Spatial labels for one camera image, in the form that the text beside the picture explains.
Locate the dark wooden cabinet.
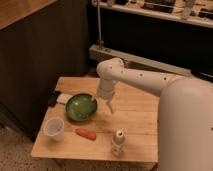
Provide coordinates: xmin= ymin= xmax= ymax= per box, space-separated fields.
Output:
xmin=0 ymin=0 xmax=88 ymax=139

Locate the small wooden table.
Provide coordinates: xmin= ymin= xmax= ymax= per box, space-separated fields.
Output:
xmin=31 ymin=83 xmax=158 ymax=162

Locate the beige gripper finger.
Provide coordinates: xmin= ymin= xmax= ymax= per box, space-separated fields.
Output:
xmin=106 ymin=100 xmax=114 ymax=114
xmin=91 ymin=95 xmax=98 ymax=101

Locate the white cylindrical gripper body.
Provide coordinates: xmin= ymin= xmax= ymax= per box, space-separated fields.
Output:
xmin=97 ymin=79 xmax=115 ymax=100

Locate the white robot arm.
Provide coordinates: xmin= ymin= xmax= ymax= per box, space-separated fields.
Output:
xmin=97 ymin=58 xmax=213 ymax=171

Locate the green bowl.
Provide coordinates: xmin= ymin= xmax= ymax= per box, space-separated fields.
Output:
xmin=65 ymin=93 xmax=98 ymax=121

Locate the small white bottle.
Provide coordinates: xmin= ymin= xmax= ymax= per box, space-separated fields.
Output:
xmin=111 ymin=130 xmax=125 ymax=156

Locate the metal shelf rack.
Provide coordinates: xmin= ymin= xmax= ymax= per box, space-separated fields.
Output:
xmin=87 ymin=0 xmax=213 ymax=80

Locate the knife with black handle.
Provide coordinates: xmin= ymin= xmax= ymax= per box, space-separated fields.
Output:
xmin=48 ymin=91 xmax=71 ymax=107

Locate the translucent plastic cup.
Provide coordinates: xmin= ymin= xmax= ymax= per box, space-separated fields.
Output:
xmin=43 ymin=117 xmax=64 ymax=141

